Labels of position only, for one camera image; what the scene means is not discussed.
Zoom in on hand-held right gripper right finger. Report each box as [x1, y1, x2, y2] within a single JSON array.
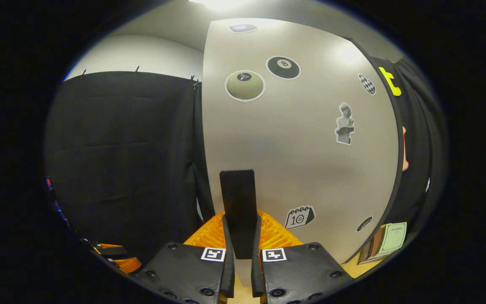
[[251, 211, 355, 304]]

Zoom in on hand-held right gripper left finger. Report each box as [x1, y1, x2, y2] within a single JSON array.
[[135, 211, 236, 304]]

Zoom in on white cabinet door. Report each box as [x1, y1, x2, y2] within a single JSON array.
[[201, 18, 400, 288]]

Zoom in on black backdrop cloth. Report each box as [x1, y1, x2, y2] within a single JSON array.
[[45, 55, 448, 271]]

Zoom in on brown book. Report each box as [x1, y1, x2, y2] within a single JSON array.
[[358, 226, 389, 265]]

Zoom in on pale green book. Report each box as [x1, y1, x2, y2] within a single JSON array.
[[379, 222, 408, 254]]

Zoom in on ceiling light panel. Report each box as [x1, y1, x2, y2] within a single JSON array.
[[190, 0, 252, 11]]

